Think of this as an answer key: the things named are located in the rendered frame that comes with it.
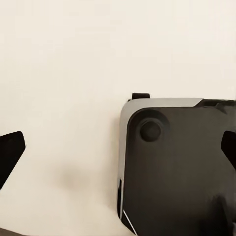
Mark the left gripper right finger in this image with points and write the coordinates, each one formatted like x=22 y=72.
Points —
x=228 y=145

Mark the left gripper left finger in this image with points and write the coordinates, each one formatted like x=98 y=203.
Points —
x=12 y=146

